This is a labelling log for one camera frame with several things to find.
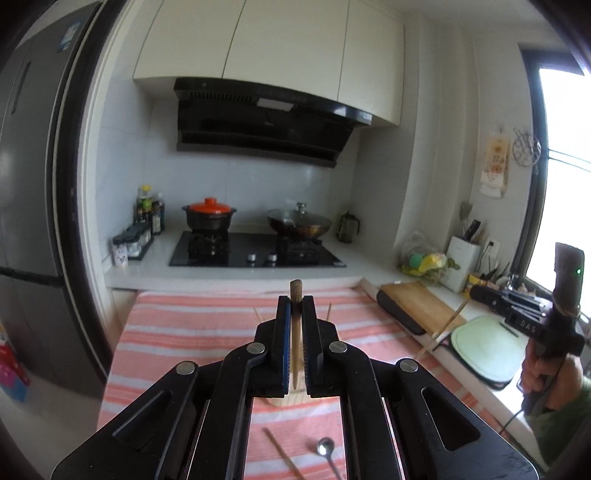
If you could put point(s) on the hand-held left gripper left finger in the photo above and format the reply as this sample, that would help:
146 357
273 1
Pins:
286 341

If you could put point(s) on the pink striped table cloth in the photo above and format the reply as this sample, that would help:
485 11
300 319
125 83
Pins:
184 323

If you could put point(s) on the black gas hob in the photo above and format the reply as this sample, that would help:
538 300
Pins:
254 251

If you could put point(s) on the metal spoon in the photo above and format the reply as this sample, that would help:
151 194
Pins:
325 445

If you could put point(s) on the plastic bag with produce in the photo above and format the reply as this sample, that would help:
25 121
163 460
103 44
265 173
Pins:
425 261

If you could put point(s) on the cream ribbed utensil holder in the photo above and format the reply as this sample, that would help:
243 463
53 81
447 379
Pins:
295 401

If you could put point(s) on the green cutting board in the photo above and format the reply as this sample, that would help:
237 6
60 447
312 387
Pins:
485 350

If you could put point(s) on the wooden cutting board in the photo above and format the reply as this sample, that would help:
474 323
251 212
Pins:
415 302

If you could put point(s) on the person's right hand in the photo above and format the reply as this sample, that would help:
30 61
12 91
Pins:
565 376

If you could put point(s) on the black range hood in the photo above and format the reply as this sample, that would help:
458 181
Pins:
258 124

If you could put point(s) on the wok with glass lid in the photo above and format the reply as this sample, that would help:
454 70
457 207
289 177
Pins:
300 224

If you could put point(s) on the dark door frame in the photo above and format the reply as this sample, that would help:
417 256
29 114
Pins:
69 184

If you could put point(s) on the wall power outlet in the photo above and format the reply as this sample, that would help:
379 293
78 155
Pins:
493 245

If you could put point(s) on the spice jar rack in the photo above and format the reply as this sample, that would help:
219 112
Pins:
131 242

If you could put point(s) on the person's right forearm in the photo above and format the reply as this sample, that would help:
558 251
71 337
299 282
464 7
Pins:
568 429

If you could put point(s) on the dark sauce bottle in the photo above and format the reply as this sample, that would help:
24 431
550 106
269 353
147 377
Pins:
158 214

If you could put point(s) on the hanging cloth towel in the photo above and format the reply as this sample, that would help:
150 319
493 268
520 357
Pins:
496 161

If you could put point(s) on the black clay pot red lid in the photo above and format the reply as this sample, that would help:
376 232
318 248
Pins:
207 214

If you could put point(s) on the white knife block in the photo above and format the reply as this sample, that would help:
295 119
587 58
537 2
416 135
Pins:
461 265

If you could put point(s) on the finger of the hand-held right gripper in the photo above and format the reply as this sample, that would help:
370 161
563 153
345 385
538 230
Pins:
489 296

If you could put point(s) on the colourful printed bag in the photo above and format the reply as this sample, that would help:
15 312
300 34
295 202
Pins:
11 364

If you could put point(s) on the white wall cabinet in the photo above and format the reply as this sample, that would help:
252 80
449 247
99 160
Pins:
277 46

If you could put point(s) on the window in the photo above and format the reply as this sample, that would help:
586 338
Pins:
568 184

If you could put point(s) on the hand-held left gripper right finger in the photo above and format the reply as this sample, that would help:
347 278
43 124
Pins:
308 369

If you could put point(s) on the grey refrigerator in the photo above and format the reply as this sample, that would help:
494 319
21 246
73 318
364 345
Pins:
27 184

